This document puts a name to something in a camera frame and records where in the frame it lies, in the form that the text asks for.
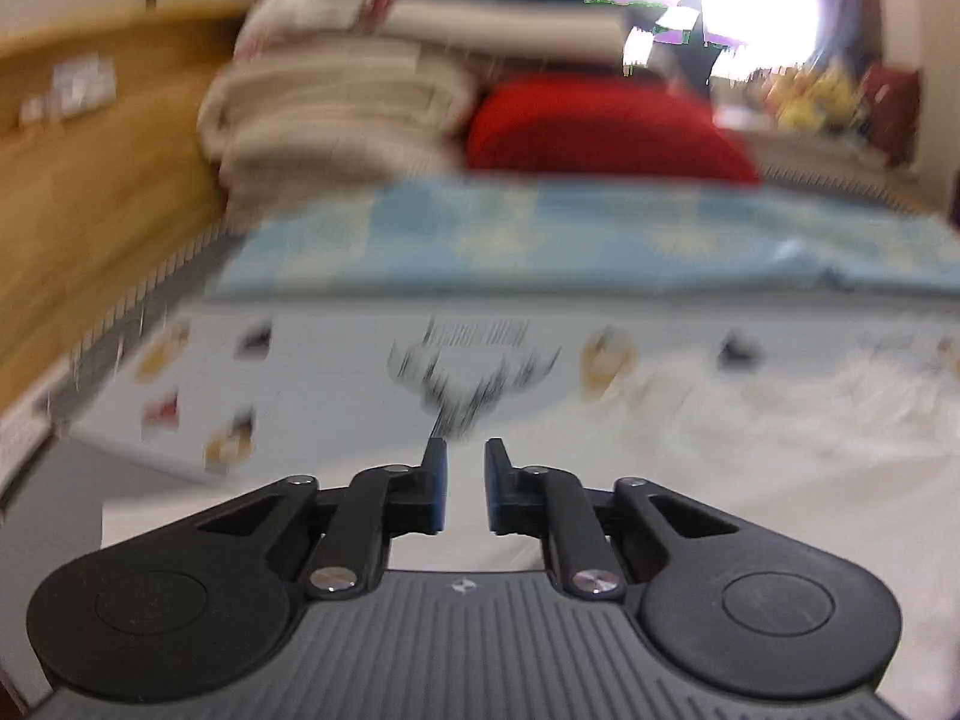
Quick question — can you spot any white long sleeve shirt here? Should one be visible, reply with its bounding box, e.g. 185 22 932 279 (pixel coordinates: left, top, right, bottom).
101 354 960 720

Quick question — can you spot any grey deer print bed sheet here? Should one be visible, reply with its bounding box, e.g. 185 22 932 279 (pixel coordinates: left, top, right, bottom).
0 164 960 579

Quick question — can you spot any light blue folded sheet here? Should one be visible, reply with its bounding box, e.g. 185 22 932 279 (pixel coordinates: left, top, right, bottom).
210 179 958 299

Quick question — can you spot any red folded blanket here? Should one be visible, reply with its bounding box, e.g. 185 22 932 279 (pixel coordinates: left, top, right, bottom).
466 73 760 185

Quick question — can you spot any cream folded blanket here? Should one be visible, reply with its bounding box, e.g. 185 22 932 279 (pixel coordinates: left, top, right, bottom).
197 37 478 224

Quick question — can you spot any wooden bed headboard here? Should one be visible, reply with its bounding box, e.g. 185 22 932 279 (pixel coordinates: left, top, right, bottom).
2 4 244 405

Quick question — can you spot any yellow plush toy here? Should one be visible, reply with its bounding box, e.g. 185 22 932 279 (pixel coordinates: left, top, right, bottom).
765 67 862 133

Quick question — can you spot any white folded quilt dark trim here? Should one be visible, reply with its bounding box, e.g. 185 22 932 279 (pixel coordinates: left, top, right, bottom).
235 0 628 67

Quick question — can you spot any tissue pack on headboard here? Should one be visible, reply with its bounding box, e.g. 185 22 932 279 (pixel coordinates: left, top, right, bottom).
47 54 117 121

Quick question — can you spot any red cushion on windowsill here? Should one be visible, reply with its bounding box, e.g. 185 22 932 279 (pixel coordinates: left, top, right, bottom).
861 62 923 167

